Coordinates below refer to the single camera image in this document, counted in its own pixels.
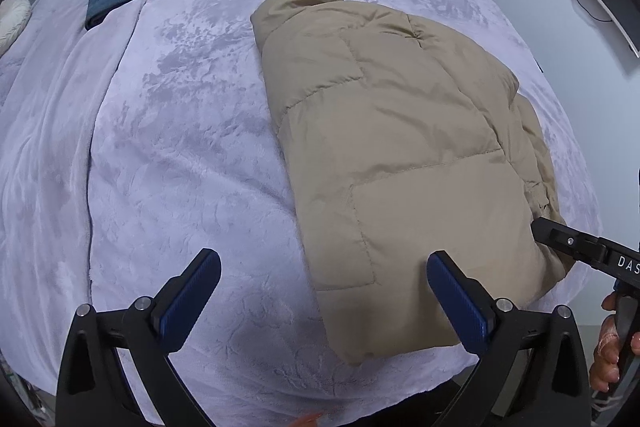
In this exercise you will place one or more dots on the person's right hand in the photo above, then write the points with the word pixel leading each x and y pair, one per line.
pixel 605 367

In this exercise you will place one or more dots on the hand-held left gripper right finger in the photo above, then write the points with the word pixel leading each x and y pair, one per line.
pixel 455 289

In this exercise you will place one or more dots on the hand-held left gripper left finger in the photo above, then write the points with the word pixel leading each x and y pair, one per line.
pixel 192 289

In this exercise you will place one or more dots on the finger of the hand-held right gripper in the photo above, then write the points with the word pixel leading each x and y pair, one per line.
pixel 565 239

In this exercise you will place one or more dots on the lavender fleece blanket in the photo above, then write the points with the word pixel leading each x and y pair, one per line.
pixel 190 147

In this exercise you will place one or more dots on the white round cushion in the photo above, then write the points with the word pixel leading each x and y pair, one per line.
pixel 12 24

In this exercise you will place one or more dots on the beige puffer jacket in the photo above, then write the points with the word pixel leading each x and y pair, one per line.
pixel 400 132

